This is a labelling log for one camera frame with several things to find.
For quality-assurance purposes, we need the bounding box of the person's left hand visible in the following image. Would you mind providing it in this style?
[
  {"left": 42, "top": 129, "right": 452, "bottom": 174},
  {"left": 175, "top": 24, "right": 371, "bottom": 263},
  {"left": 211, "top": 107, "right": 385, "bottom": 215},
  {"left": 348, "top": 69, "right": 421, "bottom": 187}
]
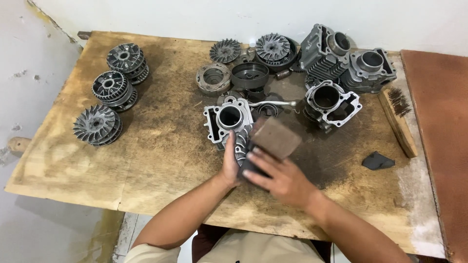
[{"left": 219, "top": 130, "right": 242, "bottom": 189}]

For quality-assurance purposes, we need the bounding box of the person's right hand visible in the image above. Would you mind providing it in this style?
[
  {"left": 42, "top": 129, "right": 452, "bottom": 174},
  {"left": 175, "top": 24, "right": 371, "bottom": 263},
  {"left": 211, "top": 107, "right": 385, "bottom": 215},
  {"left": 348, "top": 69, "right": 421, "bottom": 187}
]
[{"left": 243, "top": 147, "right": 322, "bottom": 211}]

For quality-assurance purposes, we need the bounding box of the finned metal pulley face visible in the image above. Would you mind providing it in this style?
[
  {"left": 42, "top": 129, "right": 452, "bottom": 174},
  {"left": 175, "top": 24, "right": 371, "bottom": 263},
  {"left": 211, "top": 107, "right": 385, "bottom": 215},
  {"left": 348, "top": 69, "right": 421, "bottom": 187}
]
[
  {"left": 91, "top": 70, "right": 129, "bottom": 102},
  {"left": 89, "top": 114, "right": 123, "bottom": 147},
  {"left": 209, "top": 38, "right": 242, "bottom": 64},
  {"left": 255, "top": 33, "right": 291, "bottom": 61},
  {"left": 104, "top": 86, "right": 139, "bottom": 113},
  {"left": 106, "top": 43, "right": 145, "bottom": 72},
  {"left": 234, "top": 123, "right": 270, "bottom": 179},
  {"left": 126, "top": 58, "right": 150, "bottom": 85},
  {"left": 72, "top": 104, "right": 118, "bottom": 142}
]

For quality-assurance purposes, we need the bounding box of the brown sanding block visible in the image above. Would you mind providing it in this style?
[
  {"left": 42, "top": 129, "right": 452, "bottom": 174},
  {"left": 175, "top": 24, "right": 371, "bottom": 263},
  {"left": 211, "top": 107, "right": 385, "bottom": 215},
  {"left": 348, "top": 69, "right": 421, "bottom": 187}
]
[{"left": 250, "top": 116, "right": 303, "bottom": 160}]

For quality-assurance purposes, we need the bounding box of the silver engine cylinder block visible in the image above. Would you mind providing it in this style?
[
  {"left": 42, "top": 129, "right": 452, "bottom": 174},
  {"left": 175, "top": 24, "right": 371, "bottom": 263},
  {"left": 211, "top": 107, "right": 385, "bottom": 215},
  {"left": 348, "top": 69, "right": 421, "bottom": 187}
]
[
  {"left": 339, "top": 48, "right": 398, "bottom": 94},
  {"left": 203, "top": 98, "right": 254, "bottom": 151},
  {"left": 303, "top": 80, "right": 363, "bottom": 133},
  {"left": 299, "top": 24, "right": 351, "bottom": 81}
]

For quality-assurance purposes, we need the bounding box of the round grey metal hub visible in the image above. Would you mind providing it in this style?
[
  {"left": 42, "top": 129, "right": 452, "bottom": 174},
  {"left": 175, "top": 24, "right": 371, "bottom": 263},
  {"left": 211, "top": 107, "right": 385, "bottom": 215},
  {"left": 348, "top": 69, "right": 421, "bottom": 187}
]
[{"left": 217, "top": 90, "right": 246, "bottom": 106}]

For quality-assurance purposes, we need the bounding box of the person's beige clothing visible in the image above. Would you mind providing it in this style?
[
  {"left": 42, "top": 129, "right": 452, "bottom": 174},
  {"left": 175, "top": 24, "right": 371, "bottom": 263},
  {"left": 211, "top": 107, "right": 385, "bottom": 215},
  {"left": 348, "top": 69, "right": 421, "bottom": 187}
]
[{"left": 124, "top": 228, "right": 326, "bottom": 263}]

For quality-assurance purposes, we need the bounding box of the silver metal lever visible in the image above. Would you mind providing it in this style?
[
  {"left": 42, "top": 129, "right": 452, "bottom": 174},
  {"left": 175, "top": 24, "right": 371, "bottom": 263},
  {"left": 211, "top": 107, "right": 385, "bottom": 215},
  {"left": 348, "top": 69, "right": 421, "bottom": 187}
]
[{"left": 248, "top": 100, "right": 297, "bottom": 109}]

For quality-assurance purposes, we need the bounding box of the round clutch shoe assembly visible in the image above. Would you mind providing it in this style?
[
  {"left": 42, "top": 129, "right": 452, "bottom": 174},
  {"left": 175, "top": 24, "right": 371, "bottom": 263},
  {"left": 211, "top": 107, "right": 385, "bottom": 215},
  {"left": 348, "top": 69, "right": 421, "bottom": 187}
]
[{"left": 195, "top": 62, "right": 232, "bottom": 96}]

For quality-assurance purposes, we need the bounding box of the dark clutch bell housing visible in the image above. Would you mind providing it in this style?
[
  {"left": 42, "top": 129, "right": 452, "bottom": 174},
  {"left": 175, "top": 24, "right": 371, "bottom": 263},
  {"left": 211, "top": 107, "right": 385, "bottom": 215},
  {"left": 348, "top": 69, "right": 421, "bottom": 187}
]
[
  {"left": 254, "top": 37, "right": 299, "bottom": 73},
  {"left": 231, "top": 62, "right": 270, "bottom": 90}
]

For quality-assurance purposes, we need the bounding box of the dark sandpaper piece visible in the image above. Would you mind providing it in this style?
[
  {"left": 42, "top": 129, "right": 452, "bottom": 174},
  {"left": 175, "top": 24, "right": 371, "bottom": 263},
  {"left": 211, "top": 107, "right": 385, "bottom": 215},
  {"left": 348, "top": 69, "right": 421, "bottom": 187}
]
[{"left": 361, "top": 151, "right": 396, "bottom": 171}]

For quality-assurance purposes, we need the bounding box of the small grey metal fitting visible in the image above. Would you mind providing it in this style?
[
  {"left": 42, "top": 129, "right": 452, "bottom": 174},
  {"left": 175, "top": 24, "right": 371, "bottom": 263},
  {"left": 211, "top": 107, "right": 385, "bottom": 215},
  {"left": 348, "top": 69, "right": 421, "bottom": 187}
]
[{"left": 238, "top": 47, "right": 256, "bottom": 64}]

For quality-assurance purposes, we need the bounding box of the dark toothed gear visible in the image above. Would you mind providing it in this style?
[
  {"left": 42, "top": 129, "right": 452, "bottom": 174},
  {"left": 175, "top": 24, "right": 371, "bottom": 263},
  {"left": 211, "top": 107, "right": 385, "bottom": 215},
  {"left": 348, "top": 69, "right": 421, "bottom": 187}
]
[{"left": 289, "top": 49, "right": 306, "bottom": 73}]

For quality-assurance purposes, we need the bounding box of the brown board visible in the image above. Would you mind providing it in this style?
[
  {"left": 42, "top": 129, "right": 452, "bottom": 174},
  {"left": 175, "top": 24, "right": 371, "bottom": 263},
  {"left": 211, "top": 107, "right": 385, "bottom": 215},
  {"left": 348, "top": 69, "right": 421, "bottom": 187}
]
[{"left": 400, "top": 49, "right": 468, "bottom": 263}]

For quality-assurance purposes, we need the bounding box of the dark metal ring part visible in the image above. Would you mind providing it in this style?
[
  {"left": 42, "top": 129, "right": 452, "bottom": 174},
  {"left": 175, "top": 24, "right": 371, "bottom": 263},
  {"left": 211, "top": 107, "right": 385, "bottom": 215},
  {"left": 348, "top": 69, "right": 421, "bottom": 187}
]
[{"left": 246, "top": 87, "right": 267, "bottom": 103}]

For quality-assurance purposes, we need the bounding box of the wooden wire brush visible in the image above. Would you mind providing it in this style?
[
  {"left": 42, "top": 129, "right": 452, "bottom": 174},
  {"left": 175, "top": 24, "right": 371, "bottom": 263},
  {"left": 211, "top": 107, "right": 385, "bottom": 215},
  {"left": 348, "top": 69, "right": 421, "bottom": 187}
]
[{"left": 377, "top": 87, "right": 418, "bottom": 159}]

